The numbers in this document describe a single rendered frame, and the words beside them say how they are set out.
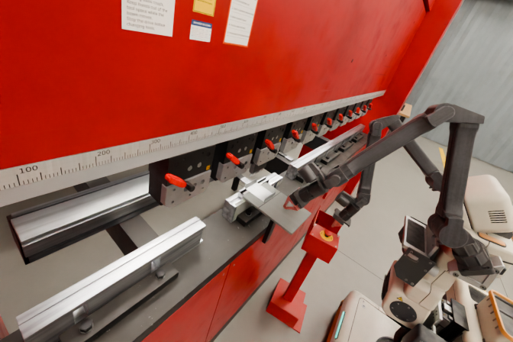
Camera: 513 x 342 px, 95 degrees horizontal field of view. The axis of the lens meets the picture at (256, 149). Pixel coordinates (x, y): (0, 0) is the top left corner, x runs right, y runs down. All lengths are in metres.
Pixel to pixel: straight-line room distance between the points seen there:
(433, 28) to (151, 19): 2.74
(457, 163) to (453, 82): 7.61
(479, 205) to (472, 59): 7.54
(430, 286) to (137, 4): 1.37
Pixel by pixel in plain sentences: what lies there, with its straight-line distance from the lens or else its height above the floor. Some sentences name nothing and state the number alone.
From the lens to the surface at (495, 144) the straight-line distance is 8.91.
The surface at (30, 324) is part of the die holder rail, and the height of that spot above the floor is 0.97.
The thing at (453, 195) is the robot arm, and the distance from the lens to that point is 0.98.
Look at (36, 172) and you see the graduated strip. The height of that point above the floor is 1.38.
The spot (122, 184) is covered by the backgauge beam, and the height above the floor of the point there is 0.98.
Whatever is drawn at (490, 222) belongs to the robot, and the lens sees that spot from 1.16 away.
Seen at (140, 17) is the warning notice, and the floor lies 1.62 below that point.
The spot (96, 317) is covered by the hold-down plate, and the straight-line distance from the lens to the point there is 0.85.
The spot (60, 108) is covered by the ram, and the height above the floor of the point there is 1.48.
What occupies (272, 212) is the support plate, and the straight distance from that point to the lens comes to 1.02.
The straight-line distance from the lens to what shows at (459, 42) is 8.54.
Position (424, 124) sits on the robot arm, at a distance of 0.91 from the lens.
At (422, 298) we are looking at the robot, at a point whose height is 0.85.
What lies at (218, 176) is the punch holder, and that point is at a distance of 0.78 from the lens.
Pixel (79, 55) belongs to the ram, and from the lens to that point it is 0.43.
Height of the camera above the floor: 1.66
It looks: 27 degrees down
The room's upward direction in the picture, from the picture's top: 17 degrees clockwise
